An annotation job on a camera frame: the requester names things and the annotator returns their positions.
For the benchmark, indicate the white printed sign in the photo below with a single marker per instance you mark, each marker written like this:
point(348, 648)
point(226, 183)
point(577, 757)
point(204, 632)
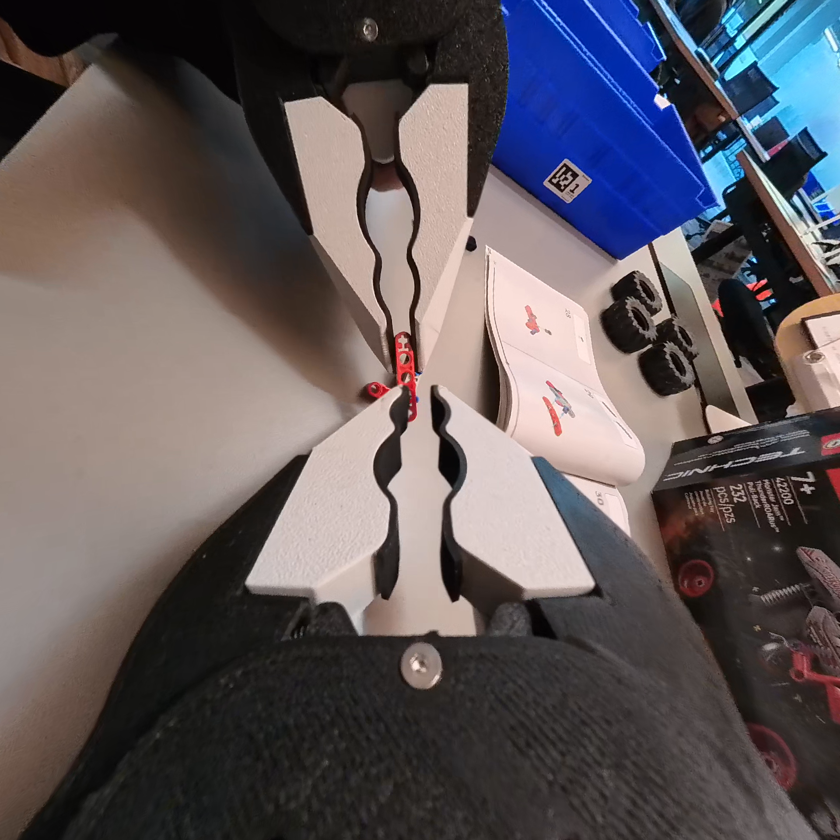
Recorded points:
point(820, 374)

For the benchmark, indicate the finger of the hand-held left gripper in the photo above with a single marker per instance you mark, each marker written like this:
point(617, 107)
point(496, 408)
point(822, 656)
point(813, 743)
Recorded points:
point(439, 164)
point(325, 164)

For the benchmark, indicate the red toy beam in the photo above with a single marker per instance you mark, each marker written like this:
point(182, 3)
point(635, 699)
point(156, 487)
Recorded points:
point(405, 367)

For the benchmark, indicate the grey flat desk pad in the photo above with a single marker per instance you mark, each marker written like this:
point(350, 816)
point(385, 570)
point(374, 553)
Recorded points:
point(702, 328)

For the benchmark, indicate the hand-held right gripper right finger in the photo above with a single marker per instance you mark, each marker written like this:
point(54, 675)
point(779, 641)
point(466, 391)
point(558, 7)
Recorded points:
point(518, 525)

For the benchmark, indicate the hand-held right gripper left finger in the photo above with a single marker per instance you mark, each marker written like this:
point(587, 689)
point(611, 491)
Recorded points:
point(315, 525)

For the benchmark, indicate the blue storage bin with tag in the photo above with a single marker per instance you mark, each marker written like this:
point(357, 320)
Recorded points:
point(590, 131)

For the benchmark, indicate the round wooden table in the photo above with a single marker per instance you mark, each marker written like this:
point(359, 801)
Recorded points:
point(807, 308)

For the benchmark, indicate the black red office chair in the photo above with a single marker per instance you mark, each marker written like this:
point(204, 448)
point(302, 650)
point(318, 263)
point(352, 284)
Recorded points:
point(741, 315)

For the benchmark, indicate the black toy set box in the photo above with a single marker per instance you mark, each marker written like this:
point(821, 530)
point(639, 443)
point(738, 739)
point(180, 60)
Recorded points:
point(741, 558)

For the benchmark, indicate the white instruction booklet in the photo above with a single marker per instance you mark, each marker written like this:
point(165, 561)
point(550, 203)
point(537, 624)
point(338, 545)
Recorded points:
point(544, 367)

